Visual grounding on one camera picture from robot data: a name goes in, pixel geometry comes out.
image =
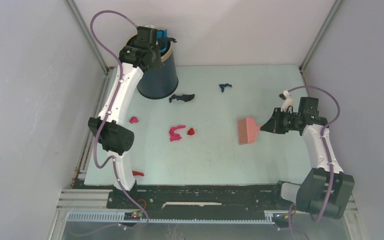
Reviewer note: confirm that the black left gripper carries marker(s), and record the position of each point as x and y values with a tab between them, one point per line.
158	62

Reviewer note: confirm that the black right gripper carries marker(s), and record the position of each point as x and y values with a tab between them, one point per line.
273	124

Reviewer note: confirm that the blue plastic dustpan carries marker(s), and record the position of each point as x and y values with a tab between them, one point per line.
162	35

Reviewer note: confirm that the pink hand brush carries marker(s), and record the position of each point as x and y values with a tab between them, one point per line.
248	130

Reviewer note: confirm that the long black paper scrap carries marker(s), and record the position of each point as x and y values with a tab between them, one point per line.
170	39

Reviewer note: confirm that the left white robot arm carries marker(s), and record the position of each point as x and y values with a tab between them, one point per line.
108	127

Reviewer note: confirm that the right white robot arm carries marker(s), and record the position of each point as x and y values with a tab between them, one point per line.
326	189

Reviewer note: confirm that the long pink crumpled paper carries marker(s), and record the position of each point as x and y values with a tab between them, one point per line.
173	135

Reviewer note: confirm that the dark blue round trash bin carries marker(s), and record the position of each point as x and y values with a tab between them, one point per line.
157	83

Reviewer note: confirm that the black crumpled paper strip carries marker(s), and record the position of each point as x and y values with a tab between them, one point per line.
183	97

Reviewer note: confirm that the small pink paper ball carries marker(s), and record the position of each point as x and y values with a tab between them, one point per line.
134	120

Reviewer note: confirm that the dark blue paper scrap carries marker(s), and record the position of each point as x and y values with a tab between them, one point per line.
224	86

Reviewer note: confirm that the red paper ball near centre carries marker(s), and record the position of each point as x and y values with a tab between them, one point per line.
191	132

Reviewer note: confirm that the red paper scrap front edge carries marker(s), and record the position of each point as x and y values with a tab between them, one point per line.
138	173

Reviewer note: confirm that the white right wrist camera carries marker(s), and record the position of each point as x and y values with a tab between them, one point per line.
288	101

